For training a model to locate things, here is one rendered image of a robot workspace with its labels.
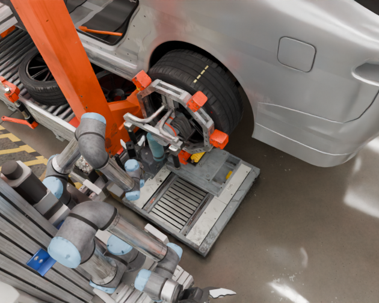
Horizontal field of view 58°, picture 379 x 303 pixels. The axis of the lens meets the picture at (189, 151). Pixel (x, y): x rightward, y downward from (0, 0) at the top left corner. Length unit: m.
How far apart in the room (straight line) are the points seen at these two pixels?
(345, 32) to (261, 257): 1.68
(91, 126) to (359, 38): 1.15
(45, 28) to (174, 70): 0.69
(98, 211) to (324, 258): 1.84
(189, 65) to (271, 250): 1.45
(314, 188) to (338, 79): 1.46
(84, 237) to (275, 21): 1.13
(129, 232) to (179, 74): 0.99
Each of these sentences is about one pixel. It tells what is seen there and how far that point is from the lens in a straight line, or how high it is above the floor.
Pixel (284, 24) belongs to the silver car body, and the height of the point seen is 1.59.
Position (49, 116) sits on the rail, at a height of 0.39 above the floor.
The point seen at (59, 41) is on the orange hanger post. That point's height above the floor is 1.50.
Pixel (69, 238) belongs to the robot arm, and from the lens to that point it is 1.21.
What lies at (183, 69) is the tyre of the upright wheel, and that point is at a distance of 1.98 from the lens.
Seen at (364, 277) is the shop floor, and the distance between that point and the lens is 2.74.
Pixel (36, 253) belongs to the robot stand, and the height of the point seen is 1.28.
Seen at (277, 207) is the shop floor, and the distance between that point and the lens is 2.78.
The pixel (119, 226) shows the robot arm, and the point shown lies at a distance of 1.29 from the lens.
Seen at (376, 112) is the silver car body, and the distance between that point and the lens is 1.74.
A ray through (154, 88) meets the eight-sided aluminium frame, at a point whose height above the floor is 1.11.
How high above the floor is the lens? 2.49
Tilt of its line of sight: 55 degrees down
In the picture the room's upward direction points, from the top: 10 degrees counter-clockwise
